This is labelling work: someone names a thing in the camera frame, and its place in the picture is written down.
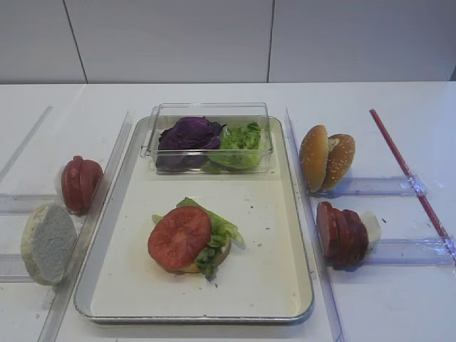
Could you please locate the lettuce leaf on bun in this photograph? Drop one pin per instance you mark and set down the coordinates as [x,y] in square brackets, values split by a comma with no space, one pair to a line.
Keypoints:
[221,229]

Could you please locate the metal baking tray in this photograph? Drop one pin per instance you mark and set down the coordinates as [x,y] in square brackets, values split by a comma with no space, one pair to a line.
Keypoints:
[266,280]

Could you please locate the clear holder under tomatoes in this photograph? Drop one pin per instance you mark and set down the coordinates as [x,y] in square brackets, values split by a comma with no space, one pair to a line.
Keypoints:
[25,204]

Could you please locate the clear holder under meat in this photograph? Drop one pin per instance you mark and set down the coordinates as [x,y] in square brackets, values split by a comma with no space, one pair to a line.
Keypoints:
[411,252]

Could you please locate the meat patty slices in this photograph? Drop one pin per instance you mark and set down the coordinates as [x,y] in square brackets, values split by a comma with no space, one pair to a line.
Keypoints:
[344,238]

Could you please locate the clear plastic container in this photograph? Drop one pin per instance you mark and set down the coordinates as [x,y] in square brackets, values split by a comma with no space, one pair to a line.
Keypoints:
[166,115]

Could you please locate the clear holder under buns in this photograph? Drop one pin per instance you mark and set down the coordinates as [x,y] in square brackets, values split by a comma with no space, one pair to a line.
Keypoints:
[378,186]

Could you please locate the green lettuce in container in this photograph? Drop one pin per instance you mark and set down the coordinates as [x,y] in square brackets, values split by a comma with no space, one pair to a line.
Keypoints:
[240,145]

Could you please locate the red plastic rail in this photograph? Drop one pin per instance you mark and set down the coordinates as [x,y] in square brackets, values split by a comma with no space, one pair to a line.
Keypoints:
[439,228]

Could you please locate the white cheese piece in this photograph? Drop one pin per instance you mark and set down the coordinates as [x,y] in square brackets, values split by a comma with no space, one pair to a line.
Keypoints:
[373,228]

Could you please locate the tomato slice stack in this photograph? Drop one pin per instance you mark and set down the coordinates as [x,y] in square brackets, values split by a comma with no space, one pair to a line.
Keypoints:
[79,181]

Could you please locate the purple cabbage leaves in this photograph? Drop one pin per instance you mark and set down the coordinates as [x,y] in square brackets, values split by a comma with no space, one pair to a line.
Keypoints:
[188,133]

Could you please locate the white bread slice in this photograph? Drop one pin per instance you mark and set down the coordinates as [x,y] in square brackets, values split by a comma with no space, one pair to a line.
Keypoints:
[47,243]

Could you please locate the sesame bun half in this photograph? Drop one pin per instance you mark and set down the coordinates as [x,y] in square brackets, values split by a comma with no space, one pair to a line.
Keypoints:
[342,149]

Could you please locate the bottom bun on tray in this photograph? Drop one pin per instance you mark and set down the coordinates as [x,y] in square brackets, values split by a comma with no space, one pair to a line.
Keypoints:
[207,260]

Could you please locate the clear rail far left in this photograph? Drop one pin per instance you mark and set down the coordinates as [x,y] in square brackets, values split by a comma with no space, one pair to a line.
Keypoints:
[22,145]

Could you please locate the clear holder under bread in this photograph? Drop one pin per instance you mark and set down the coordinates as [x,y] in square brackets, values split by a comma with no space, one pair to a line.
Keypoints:
[13,270]

